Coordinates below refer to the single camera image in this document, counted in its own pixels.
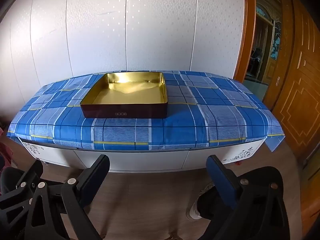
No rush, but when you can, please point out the ornate glass panel door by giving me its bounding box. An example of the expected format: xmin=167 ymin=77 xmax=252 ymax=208
xmin=265 ymin=17 xmax=282 ymax=84

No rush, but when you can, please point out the gold lined tin box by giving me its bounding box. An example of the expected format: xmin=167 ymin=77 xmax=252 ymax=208
xmin=80 ymin=72 xmax=168 ymax=119

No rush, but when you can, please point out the white floral print cabinet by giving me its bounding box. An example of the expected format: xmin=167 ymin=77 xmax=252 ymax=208
xmin=19 ymin=136 xmax=267 ymax=173

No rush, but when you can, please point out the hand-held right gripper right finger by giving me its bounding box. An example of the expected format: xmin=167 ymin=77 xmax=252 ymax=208
xmin=206 ymin=155 xmax=299 ymax=240

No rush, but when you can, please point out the wooden door frame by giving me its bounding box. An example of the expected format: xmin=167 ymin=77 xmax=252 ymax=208
xmin=234 ymin=0 xmax=257 ymax=82

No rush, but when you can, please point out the white lace-up shoe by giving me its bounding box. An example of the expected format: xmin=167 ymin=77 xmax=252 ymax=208
xmin=187 ymin=185 xmax=208 ymax=221

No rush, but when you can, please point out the red cloth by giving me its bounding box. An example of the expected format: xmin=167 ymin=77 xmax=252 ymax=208
xmin=0 ymin=127 xmax=14 ymax=165

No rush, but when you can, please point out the carved wooden door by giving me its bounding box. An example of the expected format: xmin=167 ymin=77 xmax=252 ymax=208
xmin=263 ymin=0 xmax=320 ymax=170

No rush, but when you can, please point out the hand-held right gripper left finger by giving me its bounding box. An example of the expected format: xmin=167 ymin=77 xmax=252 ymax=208
xmin=26 ymin=154 xmax=110 ymax=240

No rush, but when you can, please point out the person's left leg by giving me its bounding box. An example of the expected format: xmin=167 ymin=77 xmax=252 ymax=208
xmin=0 ymin=167 xmax=19 ymax=195

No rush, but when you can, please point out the blue plaid tablecloth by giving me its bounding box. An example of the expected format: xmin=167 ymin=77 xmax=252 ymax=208
xmin=7 ymin=70 xmax=285 ymax=152

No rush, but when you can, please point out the dark chair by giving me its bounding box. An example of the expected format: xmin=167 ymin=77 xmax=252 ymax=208
xmin=250 ymin=47 xmax=262 ymax=68

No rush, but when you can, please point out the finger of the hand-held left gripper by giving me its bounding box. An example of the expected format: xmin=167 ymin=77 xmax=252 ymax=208
xmin=0 ymin=159 xmax=44 ymax=240

